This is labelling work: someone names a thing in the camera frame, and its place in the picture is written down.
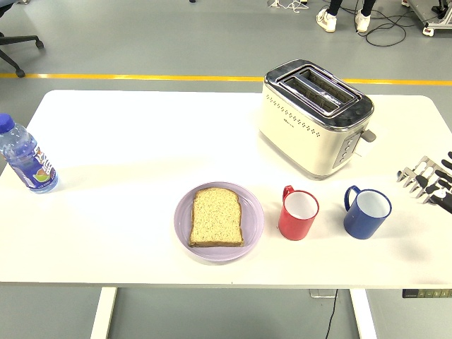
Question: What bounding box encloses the metal toast rack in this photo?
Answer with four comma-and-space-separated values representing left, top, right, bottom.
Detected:
396, 155, 444, 206

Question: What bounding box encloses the black cable under table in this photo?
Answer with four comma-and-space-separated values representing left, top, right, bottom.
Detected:
323, 289, 339, 339

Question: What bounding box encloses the bread slice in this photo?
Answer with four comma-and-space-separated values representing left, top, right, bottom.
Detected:
188, 188, 245, 248

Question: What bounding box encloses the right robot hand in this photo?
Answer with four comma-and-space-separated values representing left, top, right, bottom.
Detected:
416, 150, 452, 215

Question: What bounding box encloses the black table control panel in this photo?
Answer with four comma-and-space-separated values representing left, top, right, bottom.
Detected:
402, 289, 452, 299

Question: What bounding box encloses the purple plate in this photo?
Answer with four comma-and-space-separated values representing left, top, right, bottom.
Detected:
174, 181, 265, 262

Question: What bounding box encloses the white equipment frame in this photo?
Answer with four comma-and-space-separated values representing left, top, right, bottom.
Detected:
401, 0, 452, 37

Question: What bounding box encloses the white table leg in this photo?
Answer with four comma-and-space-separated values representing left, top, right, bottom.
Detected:
90, 287, 118, 339
350, 288, 377, 339

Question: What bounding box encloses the cream toaster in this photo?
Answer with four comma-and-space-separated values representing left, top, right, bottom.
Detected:
257, 59, 377, 181

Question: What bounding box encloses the white cable bundle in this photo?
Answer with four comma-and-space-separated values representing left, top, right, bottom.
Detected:
267, 0, 309, 15

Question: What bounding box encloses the plastic bottle with blue cap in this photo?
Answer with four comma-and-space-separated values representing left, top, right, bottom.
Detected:
0, 112, 59, 194

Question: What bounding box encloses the red enamel cup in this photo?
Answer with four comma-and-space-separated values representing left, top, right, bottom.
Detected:
278, 184, 321, 242

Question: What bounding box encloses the blue enamel cup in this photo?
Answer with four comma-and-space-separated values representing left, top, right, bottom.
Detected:
344, 185, 393, 239

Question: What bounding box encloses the black office chair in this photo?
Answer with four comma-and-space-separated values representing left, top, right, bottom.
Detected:
0, 0, 46, 78

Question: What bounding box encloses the black floor cable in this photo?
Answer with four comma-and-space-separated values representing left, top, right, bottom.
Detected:
338, 0, 424, 47

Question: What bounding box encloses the person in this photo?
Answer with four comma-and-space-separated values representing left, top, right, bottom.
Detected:
316, 0, 371, 34

